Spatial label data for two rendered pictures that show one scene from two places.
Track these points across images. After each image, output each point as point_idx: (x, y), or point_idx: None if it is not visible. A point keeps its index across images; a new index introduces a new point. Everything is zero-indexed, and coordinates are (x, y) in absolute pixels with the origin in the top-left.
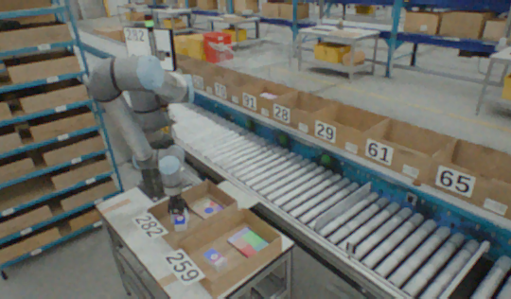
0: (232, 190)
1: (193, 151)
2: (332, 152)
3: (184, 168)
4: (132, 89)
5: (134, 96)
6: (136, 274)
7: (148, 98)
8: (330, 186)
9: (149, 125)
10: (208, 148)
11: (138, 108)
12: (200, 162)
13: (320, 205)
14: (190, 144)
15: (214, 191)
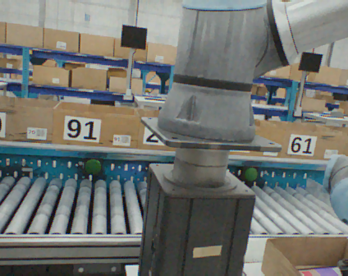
0: (264, 247)
1: (77, 236)
2: (258, 162)
3: (137, 266)
4: None
5: (253, 38)
6: None
7: (260, 50)
8: (290, 196)
9: (255, 126)
10: (86, 220)
11: (249, 75)
12: (117, 247)
13: (327, 213)
14: (40, 228)
15: (282, 254)
